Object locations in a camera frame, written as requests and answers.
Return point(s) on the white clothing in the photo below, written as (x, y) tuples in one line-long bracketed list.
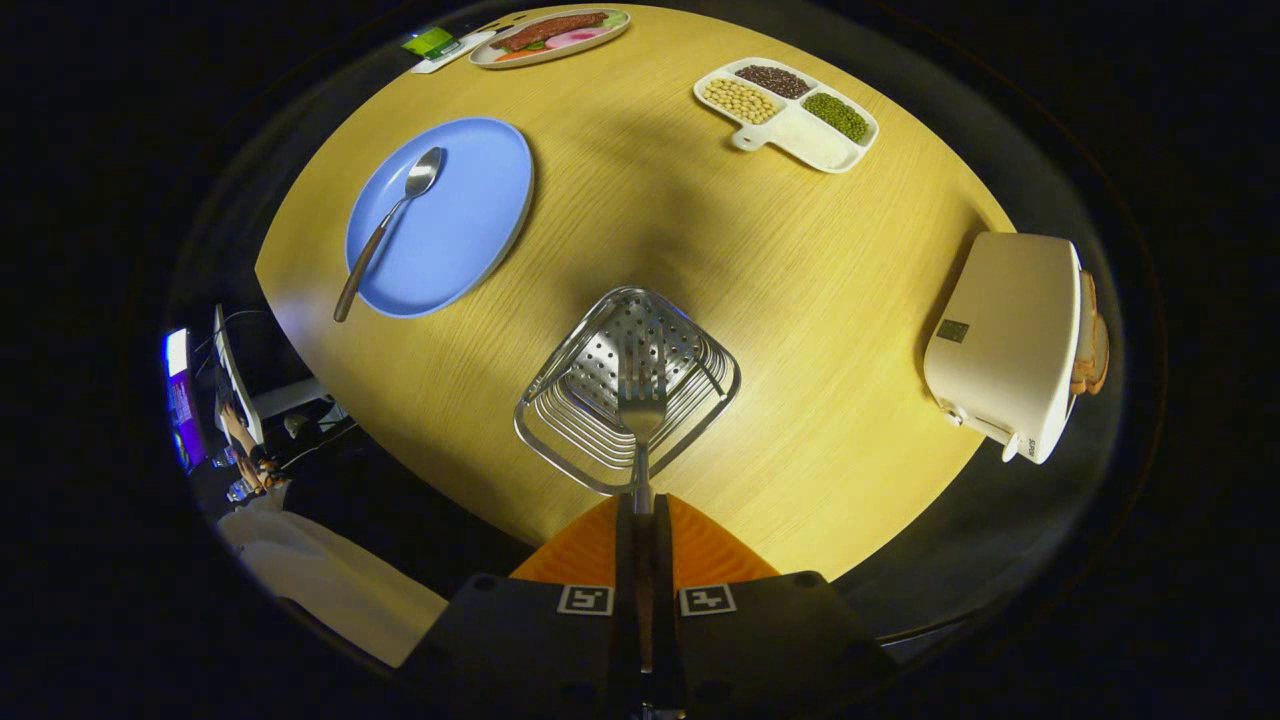
[(330, 585)]

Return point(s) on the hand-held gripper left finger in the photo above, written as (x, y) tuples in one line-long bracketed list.
[(627, 560)]

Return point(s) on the white divided bean dish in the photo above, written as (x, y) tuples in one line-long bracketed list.
[(815, 145)]

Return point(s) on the small white tray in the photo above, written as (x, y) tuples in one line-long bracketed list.
[(472, 48)]

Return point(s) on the blue round plate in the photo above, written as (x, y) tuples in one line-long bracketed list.
[(460, 220)]

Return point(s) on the green drink bottle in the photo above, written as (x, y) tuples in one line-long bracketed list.
[(428, 41)]

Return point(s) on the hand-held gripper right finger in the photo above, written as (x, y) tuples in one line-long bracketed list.
[(664, 560)]

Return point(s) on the toast bread slice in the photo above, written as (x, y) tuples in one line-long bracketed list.
[(1085, 330), (1102, 350)]

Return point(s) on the white toaster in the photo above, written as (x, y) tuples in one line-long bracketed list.
[(1000, 340)]

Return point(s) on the lit computer screen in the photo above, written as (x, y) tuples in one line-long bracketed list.
[(183, 400)]

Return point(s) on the oval plate with food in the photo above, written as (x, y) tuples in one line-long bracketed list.
[(550, 30)]

